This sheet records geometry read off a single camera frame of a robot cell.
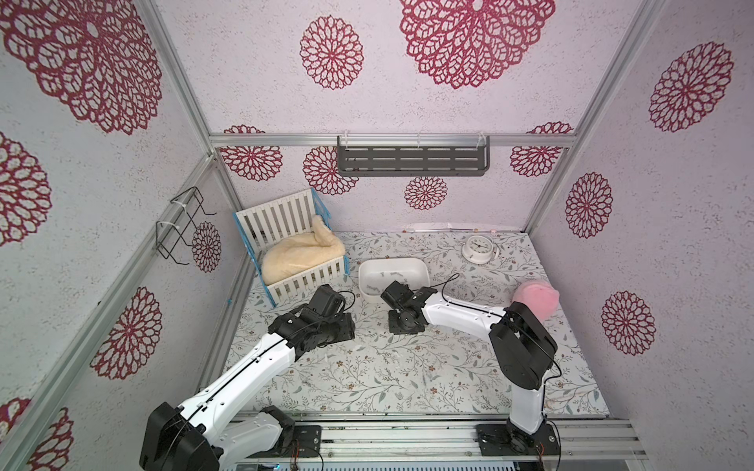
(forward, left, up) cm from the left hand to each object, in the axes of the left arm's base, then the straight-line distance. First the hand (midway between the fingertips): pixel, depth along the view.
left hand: (346, 329), depth 80 cm
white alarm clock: (+37, -47, -10) cm, 60 cm away
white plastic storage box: (+28, -8, -14) cm, 32 cm away
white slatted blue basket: (+40, +32, 0) cm, 52 cm away
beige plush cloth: (+30, +18, -4) cm, 35 cm away
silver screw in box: (+28, -10, -13) cm, 33 cm away
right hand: (+6, -17, -11) cm, 21 cm away
